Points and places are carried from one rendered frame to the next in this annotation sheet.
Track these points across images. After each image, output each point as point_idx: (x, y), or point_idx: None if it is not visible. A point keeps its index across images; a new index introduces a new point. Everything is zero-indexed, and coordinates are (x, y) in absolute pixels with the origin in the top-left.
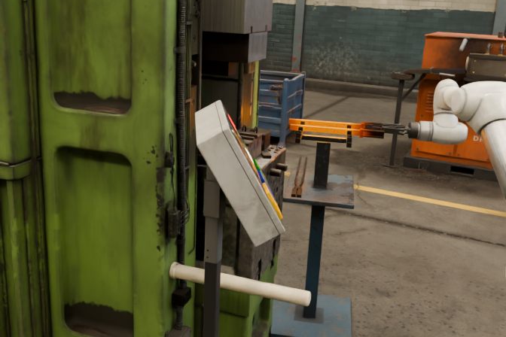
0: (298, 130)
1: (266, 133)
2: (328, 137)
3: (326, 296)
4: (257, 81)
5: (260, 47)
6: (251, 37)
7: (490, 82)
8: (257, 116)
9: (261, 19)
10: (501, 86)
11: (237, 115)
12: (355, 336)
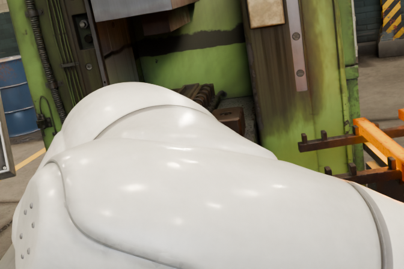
0: (323, 130)
1: (219, 120)
2: (383, 160)
3: None
4: (335, 37)
5: None
6: None
7: (108, 90)
8: (342, 95)
9: None
10: (82, 116)
11: (252, 88)
12: None
